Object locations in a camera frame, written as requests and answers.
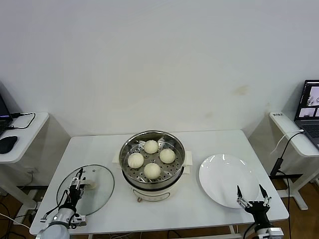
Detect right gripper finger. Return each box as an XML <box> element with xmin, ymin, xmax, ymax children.
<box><xmin>259</xmin><ymin>184</ymin><xmax>272</xmax><ymax>207</ymax></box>
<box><xmin>236</xmin><ymin>185</ymin><xmax>252</xmax><ymax>209</ymax></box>

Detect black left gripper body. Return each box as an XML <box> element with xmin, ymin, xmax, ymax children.
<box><xmin>66</xmin><ymin>188</ymin><xmax>84</xmax><ymax>210</ymax></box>

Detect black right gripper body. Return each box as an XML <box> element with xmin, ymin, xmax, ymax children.
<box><xmin>244</xmin><ymin>201</ymin><xmax>271</xmax><ymax>229</ymax></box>

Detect round glass pot lid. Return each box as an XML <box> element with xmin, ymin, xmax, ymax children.
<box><xmin>56</xmin><ymin>164</ymin><xmax>116</xmax><ymax>217</ymax></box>

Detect white steamed baozi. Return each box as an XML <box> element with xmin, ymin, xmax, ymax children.
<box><xmin>144</xmin><ymin>139</ymin><xmax>159</xmax><ymax>154</ymax></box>
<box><xmin>159</xmin><ymin>148</ymin><xmax>176</xmax><ymax>164</ymax></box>
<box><xmin>128</xmin><ymin>153</ymin><xmax>145</xmax><ymax>169</ymax></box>
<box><xmin>144</xmin><ymin>163</ymin><xmax>161</xmax><ymax>180</ymax></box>

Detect stainless steel steamer basket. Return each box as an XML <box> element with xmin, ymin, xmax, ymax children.
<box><xmin>113</xmin><ymin>129</ymin><xmax>194</xmax><ymax>184</ymax></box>

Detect round white plate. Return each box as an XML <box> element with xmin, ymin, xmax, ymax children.
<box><xmin>199</xmin><ymin>153</ymin><xmax>261</xmax><ymax>209</ymax></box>

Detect cream electric cooking pot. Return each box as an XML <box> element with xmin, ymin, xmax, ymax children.
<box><xmin>122</xmin><ymin>166</ymin><xmax>192</xmax><ymax>203</ymax></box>

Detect white side desk with mouse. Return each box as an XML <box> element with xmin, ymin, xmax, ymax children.
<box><xmin>0</xmin><ymin>112</ymin><xmax>50</xmax><ymax>217</ymax></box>

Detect black computer mouse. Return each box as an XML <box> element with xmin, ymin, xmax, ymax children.
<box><xmin>0</xmin><ymin>135</ymin><xmax>19</xmax><ymax>154</ymax></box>

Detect white side desk with label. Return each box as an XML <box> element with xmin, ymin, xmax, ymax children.
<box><xmin>270</xmin><ymin>111</ymin><xmax>319</xmax><ymax>211</ymax></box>

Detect black laptop with dark screen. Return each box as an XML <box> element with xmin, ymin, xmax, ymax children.
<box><xmin>0</xmin><ymin>92</ymin><xmax>14</xmax><ymax>136</ymax></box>

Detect white work table frame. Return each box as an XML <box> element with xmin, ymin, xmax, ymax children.
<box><xmin>74</xmin><ymin>225</ymin><xmax>244</xmax><ymax>239</ymax></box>

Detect black cable with adapter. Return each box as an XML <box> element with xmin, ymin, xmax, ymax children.
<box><xmin>270</xmin><ymin>131</ymin><xmax>306</xmax><ymax>220</ymax></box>

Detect white laptop cable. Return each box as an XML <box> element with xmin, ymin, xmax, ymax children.
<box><xmin>271</xmin><ymin>129</ymin><xmax>304</xmax><ymax>155</ymax></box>

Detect grey laptop showing camera views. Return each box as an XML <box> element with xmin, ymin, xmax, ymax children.
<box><xmin>294</xmin><ymin>79</ymin><xmax>319</xmax><ymax>149</ymax></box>

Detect black looped laptop cable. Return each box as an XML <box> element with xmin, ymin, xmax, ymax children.
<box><xmin>6</xmin><ymin>112</ymin><xmax>37</xmax><ymax>130</ymax></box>

